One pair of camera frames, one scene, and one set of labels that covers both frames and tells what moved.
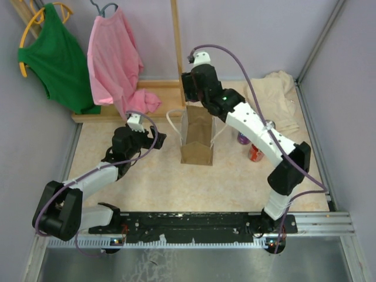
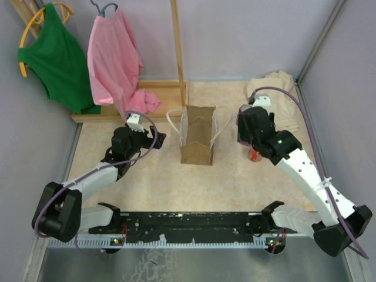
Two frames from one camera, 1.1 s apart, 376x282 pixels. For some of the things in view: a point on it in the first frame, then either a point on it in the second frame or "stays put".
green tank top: [57, 57] stays put
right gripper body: [190, 93] → [243, 134]
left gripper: [149, 141] stays put
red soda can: [255, 154] stays put
